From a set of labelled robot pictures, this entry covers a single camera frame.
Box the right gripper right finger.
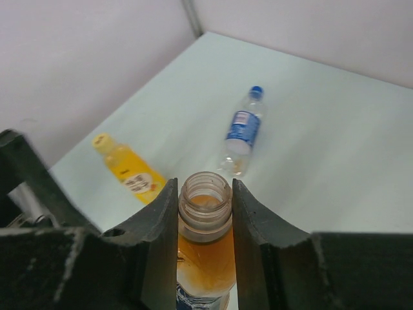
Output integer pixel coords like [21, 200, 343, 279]
[232, 180, 412, 309]

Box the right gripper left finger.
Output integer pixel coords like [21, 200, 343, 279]
[1, 179, 178, 309]

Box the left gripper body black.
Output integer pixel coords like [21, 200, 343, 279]
[1, 129, 100, 235]

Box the orange tea bottle blue label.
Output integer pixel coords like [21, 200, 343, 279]
[176, 171, 236, 309]

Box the yellow juice bottle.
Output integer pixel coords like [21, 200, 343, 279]
[92, 133, 166, 205]

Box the clear water bottle blue label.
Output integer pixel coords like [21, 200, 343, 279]
[217, 85, 266, 177]

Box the left aluminium frame post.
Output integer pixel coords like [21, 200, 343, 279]
[181, 0, 204, 38]

